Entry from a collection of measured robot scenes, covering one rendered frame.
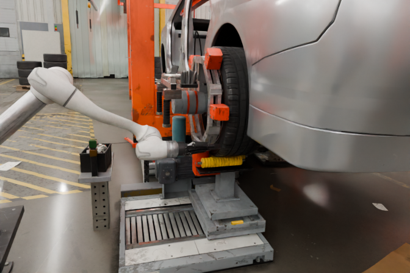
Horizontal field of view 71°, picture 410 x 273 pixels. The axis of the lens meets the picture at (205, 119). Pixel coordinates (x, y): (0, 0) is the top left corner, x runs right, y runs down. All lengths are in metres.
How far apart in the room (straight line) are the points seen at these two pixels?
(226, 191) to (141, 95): 0.89
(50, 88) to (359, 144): 1.19
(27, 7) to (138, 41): 12.90
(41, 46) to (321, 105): 12.08
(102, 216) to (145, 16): 1.35
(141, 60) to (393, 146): 1.59
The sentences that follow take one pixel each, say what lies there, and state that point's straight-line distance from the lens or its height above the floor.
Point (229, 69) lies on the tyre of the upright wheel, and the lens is 1.47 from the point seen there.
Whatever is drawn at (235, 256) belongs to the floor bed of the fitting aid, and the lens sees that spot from 1.70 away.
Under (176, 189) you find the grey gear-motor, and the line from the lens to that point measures 2.29.
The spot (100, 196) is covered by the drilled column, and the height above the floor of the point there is 0.24.
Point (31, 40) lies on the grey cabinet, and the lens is 12.69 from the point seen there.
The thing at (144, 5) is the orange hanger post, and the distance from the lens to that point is 2.10.
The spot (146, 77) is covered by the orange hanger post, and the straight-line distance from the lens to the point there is 2.08.
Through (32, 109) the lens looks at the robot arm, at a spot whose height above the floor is 0.85.
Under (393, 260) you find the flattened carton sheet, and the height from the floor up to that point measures 0.01.
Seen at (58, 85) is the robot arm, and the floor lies 0.98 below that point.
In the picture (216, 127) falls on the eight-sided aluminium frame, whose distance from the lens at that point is 1.48.
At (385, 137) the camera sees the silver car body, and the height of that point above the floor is 0.90.
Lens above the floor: 1.11
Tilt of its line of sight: 12 degrees down
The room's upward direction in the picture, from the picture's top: 2 degrees clockwise
